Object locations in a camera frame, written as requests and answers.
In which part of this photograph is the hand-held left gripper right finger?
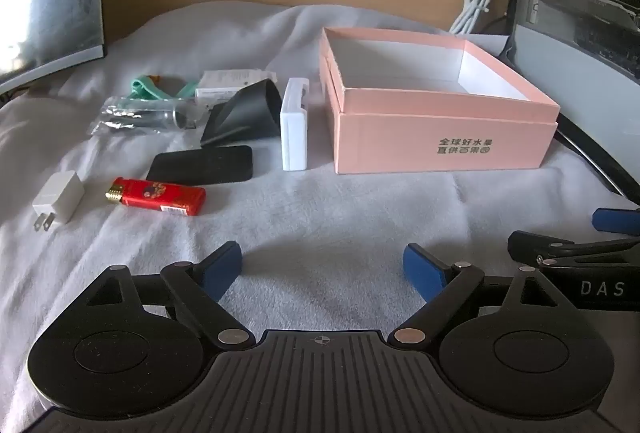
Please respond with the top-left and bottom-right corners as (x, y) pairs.
(392, 242), (562, 349)

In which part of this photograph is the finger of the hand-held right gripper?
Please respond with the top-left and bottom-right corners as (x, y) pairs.
(591, 208), (640, 234)
(507, 232), (640, 270)

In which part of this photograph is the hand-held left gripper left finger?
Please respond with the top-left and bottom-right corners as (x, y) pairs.
(85, 241), (252, 350)

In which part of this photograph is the pink cardboard box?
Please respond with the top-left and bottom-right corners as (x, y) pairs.
(318, 26), (561, 175)

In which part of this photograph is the white plastic case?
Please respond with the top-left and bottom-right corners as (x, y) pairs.
(279, 78), (311, 172)

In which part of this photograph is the clear plastic bag with tube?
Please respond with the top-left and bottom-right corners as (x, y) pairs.
(87, 95), (212, 137)

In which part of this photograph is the red lighter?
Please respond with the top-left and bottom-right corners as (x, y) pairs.
(104, 178), (207, 217)

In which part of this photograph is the white blanket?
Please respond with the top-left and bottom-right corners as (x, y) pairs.
(0, 3), (640, 414)

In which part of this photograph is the flat black pad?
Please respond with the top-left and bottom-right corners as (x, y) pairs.
(146, 144), (255, 187)

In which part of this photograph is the curled black sheet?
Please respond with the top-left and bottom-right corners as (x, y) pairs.
(199, 80), (282, 149)

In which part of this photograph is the white paper packet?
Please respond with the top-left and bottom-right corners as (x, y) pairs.
(194, 86), (251, 107)

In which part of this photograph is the white charger plug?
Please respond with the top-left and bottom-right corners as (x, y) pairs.
(32, 170), (85, 233)

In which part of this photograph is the white small box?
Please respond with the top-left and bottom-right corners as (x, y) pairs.
(201, 68), (279, 89)

